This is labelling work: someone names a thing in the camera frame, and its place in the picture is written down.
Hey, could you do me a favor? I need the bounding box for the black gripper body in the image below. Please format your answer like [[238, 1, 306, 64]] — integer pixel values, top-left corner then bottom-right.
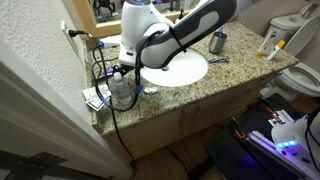
[[114, 64, 134, 76]]

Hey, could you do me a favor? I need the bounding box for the blue purple toothpaste tube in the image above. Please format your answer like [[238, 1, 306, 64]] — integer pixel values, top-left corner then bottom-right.
[[98, 68, 115, 79]]

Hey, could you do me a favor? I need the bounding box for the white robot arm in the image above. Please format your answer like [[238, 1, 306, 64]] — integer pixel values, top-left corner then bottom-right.
[[119, 0, 260, 93]]

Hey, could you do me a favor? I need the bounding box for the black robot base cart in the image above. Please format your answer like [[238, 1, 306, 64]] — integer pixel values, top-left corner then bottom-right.
[[205, 94, 320, 180]]

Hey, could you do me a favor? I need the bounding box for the white oval sink basin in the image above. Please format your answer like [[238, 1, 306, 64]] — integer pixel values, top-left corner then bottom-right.
[[141, 49, 208, 87]]

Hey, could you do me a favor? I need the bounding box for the clear plastic water bottle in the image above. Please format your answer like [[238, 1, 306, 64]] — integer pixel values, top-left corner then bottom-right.
[[112, 72, 131, 105]]

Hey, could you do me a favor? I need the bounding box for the white contact lens case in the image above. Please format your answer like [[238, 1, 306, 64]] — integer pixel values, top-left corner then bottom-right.
[[144, 87, 158, 94]]

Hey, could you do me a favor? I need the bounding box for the wood framed mirror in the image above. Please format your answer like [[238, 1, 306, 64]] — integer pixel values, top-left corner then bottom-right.
[[71, 0, 215, 38]]

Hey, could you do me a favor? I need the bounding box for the wooden vanity cabinet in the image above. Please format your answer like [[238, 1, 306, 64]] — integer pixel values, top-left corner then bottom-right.
[[97, 72, 277, 162]]

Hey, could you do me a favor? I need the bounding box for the green soap dispenser bottle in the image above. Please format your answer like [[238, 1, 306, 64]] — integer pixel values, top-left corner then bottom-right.
[[178, 9, 184, 20]]

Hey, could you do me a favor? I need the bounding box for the grey metal cup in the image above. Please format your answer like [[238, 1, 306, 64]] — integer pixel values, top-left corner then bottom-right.
[[209, 32, 227, 54]]

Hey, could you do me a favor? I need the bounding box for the purple razor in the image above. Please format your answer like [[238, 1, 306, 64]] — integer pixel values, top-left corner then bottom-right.
[[208, 58, 229, 64]]

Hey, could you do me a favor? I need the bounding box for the blue white toothbrush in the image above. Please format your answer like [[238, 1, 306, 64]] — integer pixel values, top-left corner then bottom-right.
[[219, 27, 224, 38]]

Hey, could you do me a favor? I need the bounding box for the white tube yellow cap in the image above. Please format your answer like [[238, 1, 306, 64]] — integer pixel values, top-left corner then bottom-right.
[[255, 30, 286, 61]]

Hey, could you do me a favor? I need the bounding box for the black power cable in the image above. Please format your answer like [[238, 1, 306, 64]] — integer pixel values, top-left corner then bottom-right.
[[67, 29, 138, 178]]

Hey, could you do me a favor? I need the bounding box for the white wall outlet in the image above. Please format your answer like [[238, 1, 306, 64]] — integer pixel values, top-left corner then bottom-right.
[[61, 20, 78, 55]]

